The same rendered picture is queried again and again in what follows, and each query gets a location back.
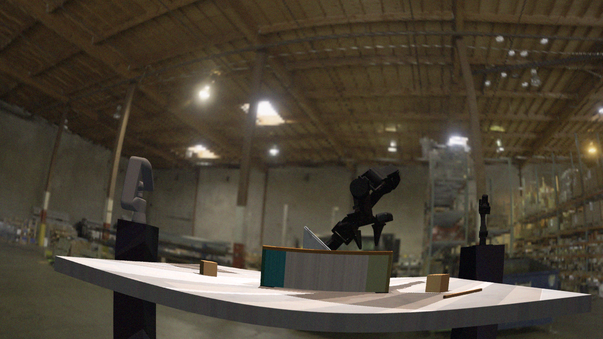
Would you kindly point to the brown cardboard box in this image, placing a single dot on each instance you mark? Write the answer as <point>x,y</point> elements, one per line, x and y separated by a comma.
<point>437,283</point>

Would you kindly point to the small brown block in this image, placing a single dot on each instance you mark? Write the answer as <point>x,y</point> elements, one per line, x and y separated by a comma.
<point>208,268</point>

